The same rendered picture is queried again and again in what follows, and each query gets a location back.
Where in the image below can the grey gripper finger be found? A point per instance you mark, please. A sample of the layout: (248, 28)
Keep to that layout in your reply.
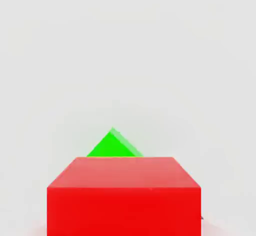
(202, 218)

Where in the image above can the small red cube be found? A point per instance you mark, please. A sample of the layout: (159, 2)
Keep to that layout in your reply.
(124, 210)

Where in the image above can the small green cube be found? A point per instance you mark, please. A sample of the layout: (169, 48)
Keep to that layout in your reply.
(112, 146)

